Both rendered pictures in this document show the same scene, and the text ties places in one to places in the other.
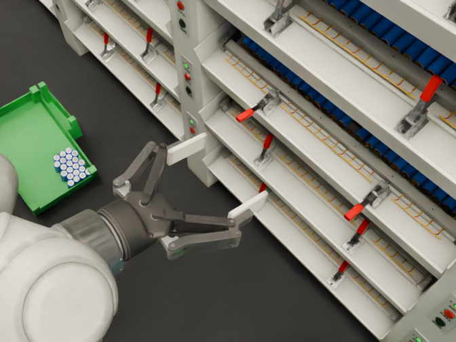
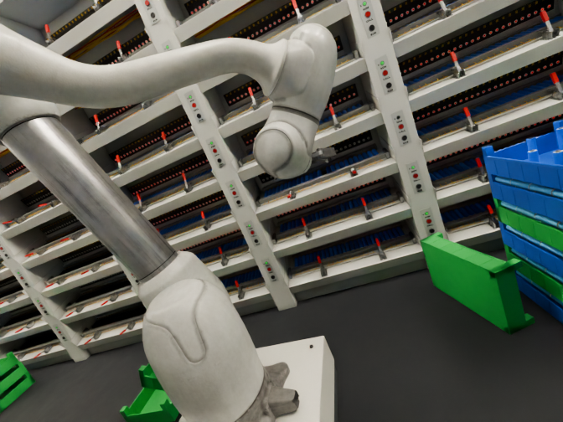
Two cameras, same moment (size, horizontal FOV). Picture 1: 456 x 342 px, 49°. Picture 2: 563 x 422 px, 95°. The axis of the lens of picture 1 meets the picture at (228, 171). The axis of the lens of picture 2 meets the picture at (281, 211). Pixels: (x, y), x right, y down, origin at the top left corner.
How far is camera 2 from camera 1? 0.84 m
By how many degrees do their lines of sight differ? 52
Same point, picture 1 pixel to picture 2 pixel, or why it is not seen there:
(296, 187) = (330, 228)
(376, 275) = (388, 213)
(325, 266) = (373, 258)
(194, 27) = (245, 197)
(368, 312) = (406, 249)
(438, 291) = (403, 172)
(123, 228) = not seen: hidden behind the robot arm
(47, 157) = not seen: hidden behind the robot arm
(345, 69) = not seen: hidden behind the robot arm
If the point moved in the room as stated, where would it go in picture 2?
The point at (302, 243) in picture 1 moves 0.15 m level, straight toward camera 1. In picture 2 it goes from (355, 263) to (379, 273)
